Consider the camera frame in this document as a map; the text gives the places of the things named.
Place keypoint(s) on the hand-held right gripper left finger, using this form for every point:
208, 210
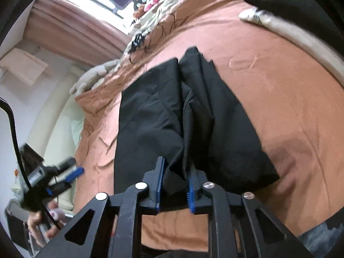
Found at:
160, 182

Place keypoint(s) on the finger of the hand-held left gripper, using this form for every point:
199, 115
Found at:
72, 173
60, 188

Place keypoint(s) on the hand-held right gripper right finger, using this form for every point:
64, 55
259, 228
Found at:
191, 196

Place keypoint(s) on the large black garment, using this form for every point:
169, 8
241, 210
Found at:
150, 118

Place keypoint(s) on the person's left hand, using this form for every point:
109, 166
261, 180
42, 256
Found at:
37, 223

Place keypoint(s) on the pale green pillow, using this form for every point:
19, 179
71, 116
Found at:
78, 131

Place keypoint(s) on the grey container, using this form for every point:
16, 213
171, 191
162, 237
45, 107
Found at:
16, 220

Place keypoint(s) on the cream padded headboard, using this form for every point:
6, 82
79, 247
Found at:
51, 129

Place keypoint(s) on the beige plush toy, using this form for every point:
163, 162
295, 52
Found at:
94, 72

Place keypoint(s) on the orange bed sheet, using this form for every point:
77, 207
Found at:
282, 113

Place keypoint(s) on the grey patterned cloth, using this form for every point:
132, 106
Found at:
319, 233

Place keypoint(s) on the pink curtain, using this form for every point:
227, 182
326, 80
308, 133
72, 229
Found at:
75, 27

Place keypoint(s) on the brown cushion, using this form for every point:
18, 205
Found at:
138, 11

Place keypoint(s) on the cream cloth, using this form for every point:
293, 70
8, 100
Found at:
295, 37

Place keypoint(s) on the black cloth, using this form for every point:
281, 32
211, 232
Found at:
282, 2

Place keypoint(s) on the beige wall cabinet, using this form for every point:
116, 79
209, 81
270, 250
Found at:
24, 64

